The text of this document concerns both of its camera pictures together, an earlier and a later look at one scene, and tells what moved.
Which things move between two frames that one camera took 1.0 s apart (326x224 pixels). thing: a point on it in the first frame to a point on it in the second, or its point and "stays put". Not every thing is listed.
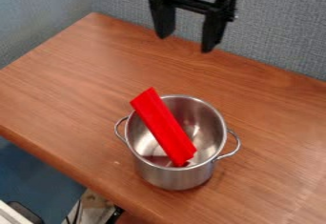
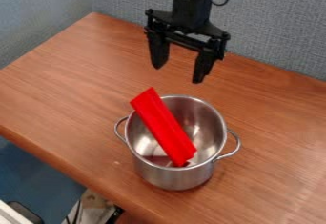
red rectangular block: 164,127 stays put
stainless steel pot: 205,130 stays put
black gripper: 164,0 to 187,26
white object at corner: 11,215 stays put
